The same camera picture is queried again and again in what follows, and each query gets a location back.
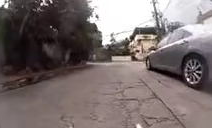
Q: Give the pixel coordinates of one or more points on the grey concrete road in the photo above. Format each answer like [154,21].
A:
[94,96]

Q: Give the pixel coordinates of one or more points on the cream building with dark roof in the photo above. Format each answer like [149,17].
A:
[143,41]

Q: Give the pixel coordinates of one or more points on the row of trees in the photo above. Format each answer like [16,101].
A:
[47,30]

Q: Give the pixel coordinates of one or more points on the utility pole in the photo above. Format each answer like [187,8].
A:
[156,16]

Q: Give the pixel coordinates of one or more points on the robot's own part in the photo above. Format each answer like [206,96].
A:
[138,126]

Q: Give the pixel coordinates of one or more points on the kerb strip with debris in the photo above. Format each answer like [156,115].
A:
[30,78]

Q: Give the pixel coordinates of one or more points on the silver car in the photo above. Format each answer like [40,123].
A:
[190,53]

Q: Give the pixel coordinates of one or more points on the low white wall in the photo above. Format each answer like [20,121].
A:
[121,58]

